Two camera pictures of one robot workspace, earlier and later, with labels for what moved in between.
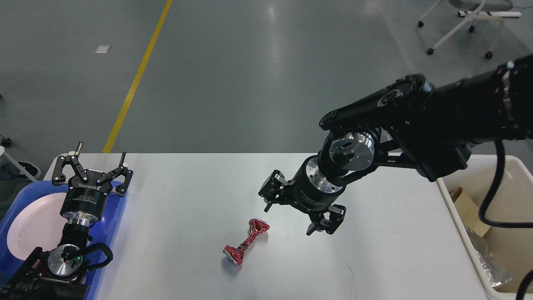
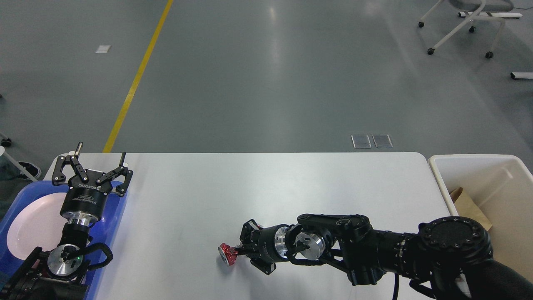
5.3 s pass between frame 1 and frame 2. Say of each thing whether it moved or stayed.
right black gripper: moved
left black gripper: stayed
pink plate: stayed
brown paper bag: stayed
